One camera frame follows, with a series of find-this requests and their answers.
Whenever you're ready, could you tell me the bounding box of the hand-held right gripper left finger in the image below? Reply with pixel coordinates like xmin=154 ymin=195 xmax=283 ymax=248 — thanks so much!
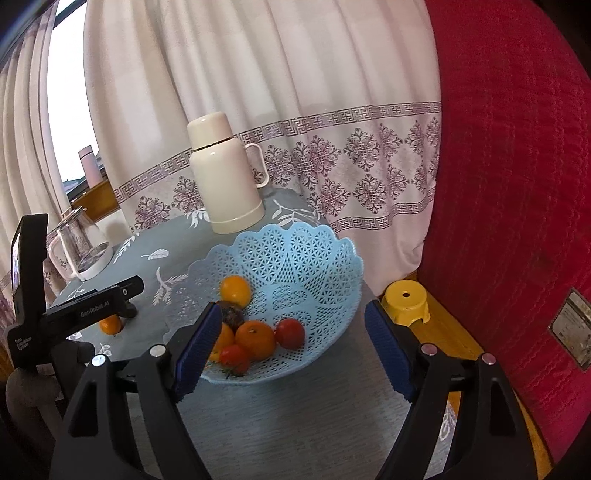
xmin=48 ymin=301 xmax=223 ymax=480

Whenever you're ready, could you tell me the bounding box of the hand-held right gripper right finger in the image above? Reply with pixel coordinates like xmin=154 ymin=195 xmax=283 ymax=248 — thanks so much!
xmin=364 ymin=300 xmax=539 ymax=480

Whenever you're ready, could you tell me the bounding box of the red tomato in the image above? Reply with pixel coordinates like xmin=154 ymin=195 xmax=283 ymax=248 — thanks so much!
xmin=218 ymin=344 xmax=252 ymax=374
xmin=274 ymin=318 xmax=306 ymax=350

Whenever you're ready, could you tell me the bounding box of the dark purple passion fruit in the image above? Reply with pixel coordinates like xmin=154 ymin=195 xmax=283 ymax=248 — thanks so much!
xmin=221 ymin=301 xmax=246 ymax=329

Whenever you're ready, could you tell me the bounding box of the blue plastic lattice basket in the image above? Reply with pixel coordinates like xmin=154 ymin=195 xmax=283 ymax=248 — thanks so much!
xmin=166 ymin=222 xmax=365 ymax=385

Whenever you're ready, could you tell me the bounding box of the person's left hand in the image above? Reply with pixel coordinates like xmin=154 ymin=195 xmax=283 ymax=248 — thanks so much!
xmin=4 ymin=342 xmax=95 ymax=432

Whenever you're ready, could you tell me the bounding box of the yellow plastic stool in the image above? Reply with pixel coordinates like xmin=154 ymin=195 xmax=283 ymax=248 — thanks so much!
xmin=381 ymin=279 xmax=431 ymax=328

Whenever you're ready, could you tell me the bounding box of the glass kettle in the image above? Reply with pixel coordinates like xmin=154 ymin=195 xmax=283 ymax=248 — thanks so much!
xmin=46 ymin=206 xmax=115 ymax=283

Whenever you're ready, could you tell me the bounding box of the wooden windowsill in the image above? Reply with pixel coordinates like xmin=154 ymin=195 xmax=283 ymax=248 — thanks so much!
xmin=69 ymin=179 xmax=123 ymax=222

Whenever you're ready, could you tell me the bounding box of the pink bottle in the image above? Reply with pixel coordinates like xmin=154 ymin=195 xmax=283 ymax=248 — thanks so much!
xmin=78 ymin=145 xmax=103 ymax=188

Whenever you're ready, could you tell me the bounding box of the white patterned curtain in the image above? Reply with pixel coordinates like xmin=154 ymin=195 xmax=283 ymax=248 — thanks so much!
xmin=83 ymin=0 xmax=443 ymax=289
xmin=0 ymin=9 xmax=77 ymax=319

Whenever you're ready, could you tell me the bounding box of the cream thermos flask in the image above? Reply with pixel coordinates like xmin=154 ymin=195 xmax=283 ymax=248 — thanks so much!
xmin=187 ymin=111 xmax=270 ymax=235

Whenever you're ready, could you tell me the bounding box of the rectangular grey label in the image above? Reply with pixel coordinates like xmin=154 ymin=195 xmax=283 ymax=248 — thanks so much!
xmin=548 ymin=287 xmax=591 ymax=370

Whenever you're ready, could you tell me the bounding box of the window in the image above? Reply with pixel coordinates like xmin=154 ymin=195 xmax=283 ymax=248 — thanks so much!
xmin=46 ymin=14 xmax=109 ymax=204

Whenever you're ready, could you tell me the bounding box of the red quilted blanket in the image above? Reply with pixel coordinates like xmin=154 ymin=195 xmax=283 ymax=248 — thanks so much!
xmin=416 ymin=0 xmax=591 ymax=462

